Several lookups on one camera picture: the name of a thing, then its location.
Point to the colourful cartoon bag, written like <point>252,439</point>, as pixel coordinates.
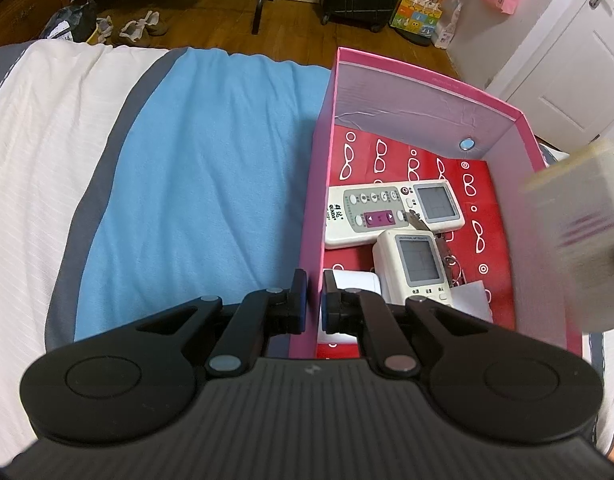
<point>417,17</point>

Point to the white charger block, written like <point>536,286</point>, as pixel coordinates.
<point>359,280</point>

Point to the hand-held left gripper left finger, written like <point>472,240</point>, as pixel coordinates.
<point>299,292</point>

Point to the large white remote control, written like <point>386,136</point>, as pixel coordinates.
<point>352,230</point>

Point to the white plastic bag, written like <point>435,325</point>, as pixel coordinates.
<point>448,30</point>

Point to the round metal snap button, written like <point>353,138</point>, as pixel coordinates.
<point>468,143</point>

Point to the white paper card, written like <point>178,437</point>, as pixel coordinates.
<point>474,300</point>

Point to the red glasses-print paper bag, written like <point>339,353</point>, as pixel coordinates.
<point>492,220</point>

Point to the white door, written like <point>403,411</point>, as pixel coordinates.
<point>562,50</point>

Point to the pink cardboard box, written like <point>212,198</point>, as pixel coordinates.
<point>314,200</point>

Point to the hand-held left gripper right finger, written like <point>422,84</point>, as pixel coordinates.
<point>331,292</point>

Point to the black bag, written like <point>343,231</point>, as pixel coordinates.
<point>72,22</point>

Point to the small white remote control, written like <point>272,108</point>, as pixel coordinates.
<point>387,270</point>

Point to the cream plastic device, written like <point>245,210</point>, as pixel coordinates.
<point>582,220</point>

